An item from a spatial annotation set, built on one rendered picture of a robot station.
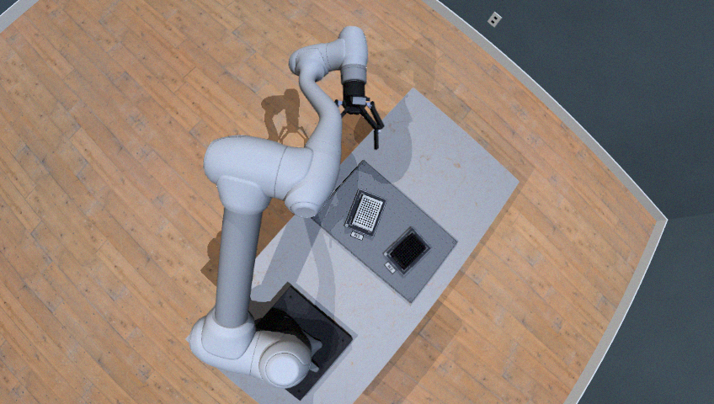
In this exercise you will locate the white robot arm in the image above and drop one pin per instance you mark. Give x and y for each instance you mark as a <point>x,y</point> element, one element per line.
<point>248,172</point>

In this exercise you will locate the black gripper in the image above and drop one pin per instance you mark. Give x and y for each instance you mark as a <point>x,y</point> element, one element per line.
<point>357,87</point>

